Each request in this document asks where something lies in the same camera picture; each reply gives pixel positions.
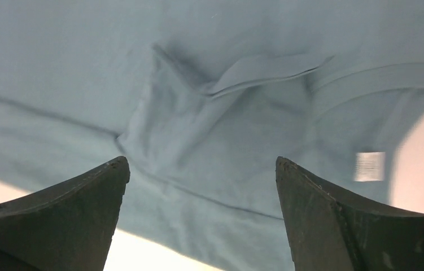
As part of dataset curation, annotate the teal blue t-shirt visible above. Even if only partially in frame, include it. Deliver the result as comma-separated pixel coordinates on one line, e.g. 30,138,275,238
0,1,424,270

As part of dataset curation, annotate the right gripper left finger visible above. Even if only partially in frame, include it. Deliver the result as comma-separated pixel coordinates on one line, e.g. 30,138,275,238
0,156,130,270

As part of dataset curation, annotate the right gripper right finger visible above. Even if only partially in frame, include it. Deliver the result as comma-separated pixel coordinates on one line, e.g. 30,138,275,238
276,157,424,271

